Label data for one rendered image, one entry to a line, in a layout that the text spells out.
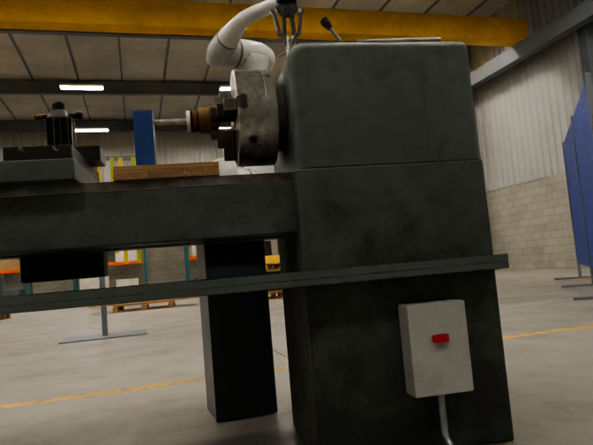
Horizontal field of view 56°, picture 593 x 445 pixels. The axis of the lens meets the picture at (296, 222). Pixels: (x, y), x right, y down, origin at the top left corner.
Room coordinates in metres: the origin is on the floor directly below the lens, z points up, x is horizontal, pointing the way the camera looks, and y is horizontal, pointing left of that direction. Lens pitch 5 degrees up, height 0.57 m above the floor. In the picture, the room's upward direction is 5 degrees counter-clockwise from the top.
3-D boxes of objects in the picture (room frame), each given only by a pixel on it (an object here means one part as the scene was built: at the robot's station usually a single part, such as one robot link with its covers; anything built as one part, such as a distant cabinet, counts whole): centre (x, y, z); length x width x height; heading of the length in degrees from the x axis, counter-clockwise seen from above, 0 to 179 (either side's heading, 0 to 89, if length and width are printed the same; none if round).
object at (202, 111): (1.78, 0.27, 1.08); 0.09 x 0.09 x 0.09; 10
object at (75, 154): (1.71, 0.74, 0.95); 0.43 x 0.18 x 0.04; 10
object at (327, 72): (1.91, -0.26, 1.06); 0.59 x 0.48 x 0.39; 100
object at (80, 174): (1.72, 0.79, 0.89); 0.53 x 0.30 x 0.06; 10
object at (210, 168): (1.76, 0.39, 0.88); 0.36 x 0.30 x 0.04; 10
